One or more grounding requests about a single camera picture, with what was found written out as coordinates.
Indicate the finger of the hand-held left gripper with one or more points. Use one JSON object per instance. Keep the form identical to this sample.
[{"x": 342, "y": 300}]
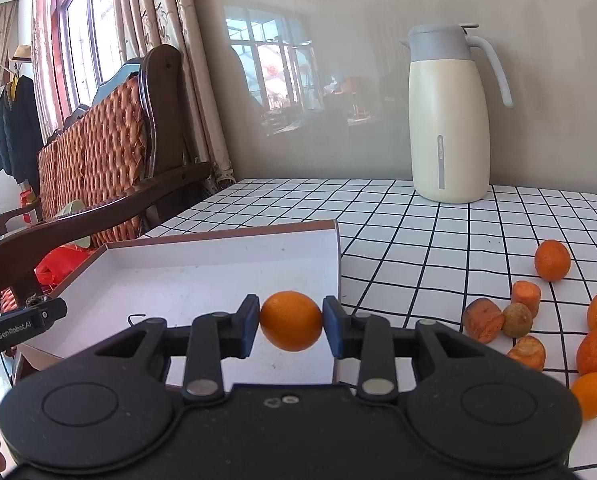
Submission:
[{"x": 53, "y": 312}]

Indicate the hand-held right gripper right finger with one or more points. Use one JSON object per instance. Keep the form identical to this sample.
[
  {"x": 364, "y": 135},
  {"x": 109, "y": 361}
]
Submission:
[{"x": 331, "y": 327}]

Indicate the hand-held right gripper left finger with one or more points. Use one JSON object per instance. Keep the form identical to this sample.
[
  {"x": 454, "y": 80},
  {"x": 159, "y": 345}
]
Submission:
[{"x": 251, "y": 326}]

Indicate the small smooth orange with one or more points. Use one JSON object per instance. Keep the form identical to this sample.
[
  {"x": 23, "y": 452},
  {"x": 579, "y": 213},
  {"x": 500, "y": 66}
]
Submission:
[
  {"x": 591, "y": 395},
  {"x": 291, "y": 320}
]

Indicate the carrot chunk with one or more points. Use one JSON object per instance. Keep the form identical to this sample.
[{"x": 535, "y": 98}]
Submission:
[
  {"x": 482, "y": 320},
  {"x": 526, "y": 297},
  {"x": 527, "y": 353}
]

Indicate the brown kiwi fruit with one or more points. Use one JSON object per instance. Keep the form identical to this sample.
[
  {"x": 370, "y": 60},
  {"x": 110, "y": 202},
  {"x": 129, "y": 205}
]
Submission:
[{"x": 517, "y": 320}]

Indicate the red plastic bag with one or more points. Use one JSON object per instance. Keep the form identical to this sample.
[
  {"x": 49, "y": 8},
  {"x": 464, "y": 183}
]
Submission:
[{"x": 61, "y": 265}]

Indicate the wooden woven chair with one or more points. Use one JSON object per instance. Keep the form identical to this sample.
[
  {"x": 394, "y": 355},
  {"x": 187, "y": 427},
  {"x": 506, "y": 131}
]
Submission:
[{"x": 103, "y": 215}]

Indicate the black and white checked tablecloth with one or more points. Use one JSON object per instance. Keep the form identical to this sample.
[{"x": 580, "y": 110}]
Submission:
[{"x": 403, "y": 240}]

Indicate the orange woven sofa cushion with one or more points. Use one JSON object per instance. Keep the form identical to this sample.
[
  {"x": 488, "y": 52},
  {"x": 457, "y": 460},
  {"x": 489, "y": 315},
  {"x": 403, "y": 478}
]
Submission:
[{"x": 98, "y": 150}]

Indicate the black jacket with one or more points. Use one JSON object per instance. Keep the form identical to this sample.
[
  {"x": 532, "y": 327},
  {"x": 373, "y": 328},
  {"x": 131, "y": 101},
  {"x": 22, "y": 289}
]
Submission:
[{"x": 16, "y": 130}]

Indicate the cream and grey thermos jug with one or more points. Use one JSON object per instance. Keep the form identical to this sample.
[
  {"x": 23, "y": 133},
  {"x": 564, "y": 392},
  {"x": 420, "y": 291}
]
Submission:
[{"x": 448, "y": 125}]

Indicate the straw hat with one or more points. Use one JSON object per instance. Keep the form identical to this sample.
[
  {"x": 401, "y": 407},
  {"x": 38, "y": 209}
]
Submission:
[{"x": 21, "y": 54}]

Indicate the reddish patterned curtain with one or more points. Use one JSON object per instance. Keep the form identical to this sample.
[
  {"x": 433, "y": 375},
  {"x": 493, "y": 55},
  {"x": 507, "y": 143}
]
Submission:
[{"x": 46, "y": 50}]

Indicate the beige patterned curtain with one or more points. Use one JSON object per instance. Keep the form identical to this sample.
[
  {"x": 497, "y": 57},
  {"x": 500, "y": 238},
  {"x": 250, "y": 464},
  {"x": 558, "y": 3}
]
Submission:
[{"x": 183, "y": 60}]

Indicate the window with frame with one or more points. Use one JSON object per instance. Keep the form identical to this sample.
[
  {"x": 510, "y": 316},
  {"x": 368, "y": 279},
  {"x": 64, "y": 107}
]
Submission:
[{"x": 86, "y": 35}]

